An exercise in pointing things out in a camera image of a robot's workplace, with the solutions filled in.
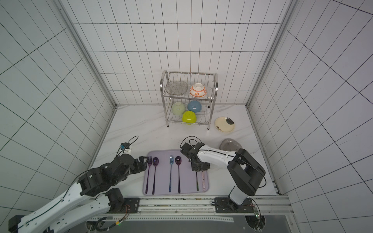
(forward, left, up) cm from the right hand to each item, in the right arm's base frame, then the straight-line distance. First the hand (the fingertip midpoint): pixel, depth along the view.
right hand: (197, 169), depth 85 cm
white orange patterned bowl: (+36, +1, +31) cm, 48 cm away
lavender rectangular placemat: (-3, +16, +1) cm, 16 cm away
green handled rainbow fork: (-8, 0, 0) cm, 8 cm away
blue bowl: (+46, +3, +7) cm, 47 cm away
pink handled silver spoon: (-8, -4, +1) cm, 9 cm away
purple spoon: (+2, +25, +2) cm, 26 cm away
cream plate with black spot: (+35, -20, 0) cm, 40 cm away
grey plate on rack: (+42, +15, +27) cm, 53 cm away
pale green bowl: (+41, +15, +9) cm, 45 cm away
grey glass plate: (+17, -22, 0) cm, 28 cm away
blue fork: (+4, +16, +1) cm, 17 cm away
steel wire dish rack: (+33, +6, +28) cm, 44 cm away
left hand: (-4, +30, +15) cm, 34 cm away
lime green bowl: (+34, +7, +7) cm, 35 cm away
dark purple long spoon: (+3, +12, +2) cm, 12 cm away
